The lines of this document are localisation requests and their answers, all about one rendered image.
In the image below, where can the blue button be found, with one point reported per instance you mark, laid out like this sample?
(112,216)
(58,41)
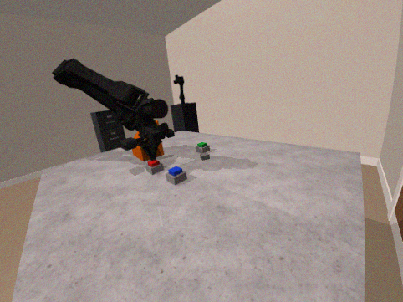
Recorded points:
(176,175)

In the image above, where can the red button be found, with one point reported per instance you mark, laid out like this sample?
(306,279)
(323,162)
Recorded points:
(153,167)

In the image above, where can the green button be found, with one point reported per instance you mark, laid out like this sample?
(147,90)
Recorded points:
(202,147)

